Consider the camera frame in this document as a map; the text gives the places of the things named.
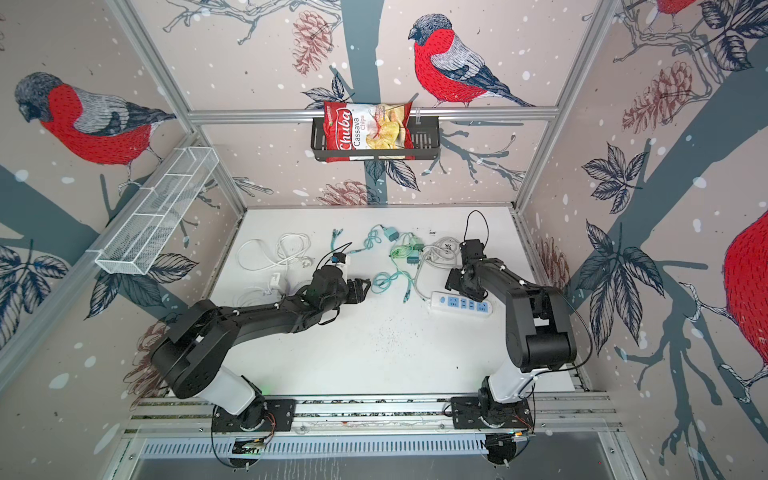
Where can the teal charger adapter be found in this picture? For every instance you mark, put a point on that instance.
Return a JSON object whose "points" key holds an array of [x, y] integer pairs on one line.
{"points": [[391, 233]]}

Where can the green charger adapter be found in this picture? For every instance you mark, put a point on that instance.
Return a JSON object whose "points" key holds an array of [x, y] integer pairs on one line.
{"points": [[413, 258]]}

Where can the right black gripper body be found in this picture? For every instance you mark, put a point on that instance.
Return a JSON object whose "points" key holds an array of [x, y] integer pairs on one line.
{"points": [[456, 281]]}

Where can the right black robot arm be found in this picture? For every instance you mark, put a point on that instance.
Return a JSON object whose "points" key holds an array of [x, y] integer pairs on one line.
{"points": [[538, 334]]}

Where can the white power strip blue outlets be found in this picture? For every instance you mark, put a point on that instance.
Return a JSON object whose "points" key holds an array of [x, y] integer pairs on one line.
{"points": [[447, 302]]}

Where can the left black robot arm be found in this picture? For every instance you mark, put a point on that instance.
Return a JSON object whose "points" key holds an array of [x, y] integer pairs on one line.
{"points": [[190, 356]]}

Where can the red cassava chips bag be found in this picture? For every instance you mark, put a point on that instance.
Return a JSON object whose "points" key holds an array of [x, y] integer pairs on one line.
{"points": [[353, 127]]}

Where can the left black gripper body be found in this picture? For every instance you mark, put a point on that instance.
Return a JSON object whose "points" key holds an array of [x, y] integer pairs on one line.
{"points": [[355, 292]]}

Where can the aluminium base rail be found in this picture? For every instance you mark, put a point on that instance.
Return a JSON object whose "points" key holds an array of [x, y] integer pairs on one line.
{"points": [[381, 414]]}

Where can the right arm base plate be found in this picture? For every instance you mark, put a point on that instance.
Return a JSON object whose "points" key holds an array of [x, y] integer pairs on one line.
{"points": [[471, 413]]}

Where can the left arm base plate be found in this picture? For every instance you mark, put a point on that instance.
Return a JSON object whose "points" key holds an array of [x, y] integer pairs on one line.
{"points": [[252, 415]]}

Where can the white wire mesh basket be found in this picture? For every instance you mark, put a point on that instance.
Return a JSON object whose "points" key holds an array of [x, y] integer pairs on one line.
{"points": [[140, 239]]}

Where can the black wall basket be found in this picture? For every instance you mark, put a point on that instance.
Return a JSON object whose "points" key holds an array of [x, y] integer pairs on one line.
{"points": [[425, 137]]}

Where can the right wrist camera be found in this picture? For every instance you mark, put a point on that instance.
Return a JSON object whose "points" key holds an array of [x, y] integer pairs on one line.
{"points": [[472, 249]]}

